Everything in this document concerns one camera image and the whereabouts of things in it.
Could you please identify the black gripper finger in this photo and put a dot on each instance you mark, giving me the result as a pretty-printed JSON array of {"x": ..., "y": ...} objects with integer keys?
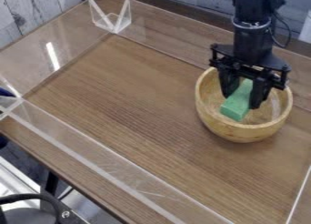
[
  {"x": 259, "y": 92},
  {"x": 228, "y": 81}
]

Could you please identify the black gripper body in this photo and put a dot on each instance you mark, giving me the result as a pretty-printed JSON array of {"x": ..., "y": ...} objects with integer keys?
[{"x": 249, "y": 55}]

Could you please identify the green rectangular block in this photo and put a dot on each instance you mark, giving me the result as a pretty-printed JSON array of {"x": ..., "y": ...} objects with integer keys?
[{"x": 235, "y": 106}]

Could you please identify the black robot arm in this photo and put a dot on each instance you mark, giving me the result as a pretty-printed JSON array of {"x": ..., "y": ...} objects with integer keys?
[{"x": 256, "y": 11}]

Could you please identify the brown wooden bowl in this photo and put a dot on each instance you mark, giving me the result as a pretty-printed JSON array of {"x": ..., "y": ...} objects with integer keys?
[{"x": 260, "y": 123}]

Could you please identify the black table leg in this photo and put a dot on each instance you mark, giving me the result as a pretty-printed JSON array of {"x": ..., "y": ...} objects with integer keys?
[{"x": 52, "y": 183}]

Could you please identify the clear acrylic tray wall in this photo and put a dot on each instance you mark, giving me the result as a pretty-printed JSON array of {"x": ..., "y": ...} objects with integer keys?
[{"x": 102, "y": 110}]

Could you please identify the clear acrylic corner bracket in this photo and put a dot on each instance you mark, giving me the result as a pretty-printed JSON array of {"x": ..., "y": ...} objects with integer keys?
[{"x": 110, "y": 22}]

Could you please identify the black metal table bracket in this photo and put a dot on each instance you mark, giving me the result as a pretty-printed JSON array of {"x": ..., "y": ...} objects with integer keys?
[{"x": 54, "y": 207}]

